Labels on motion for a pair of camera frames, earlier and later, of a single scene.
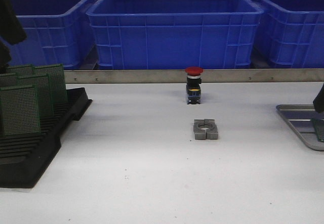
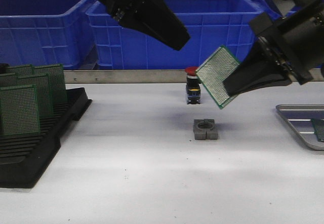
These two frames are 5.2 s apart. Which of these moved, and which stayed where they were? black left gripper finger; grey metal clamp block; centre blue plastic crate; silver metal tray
Moved: black left gripper finger
Stayed: centre blue plastic crate; grey metal clamp block; silver metal tray
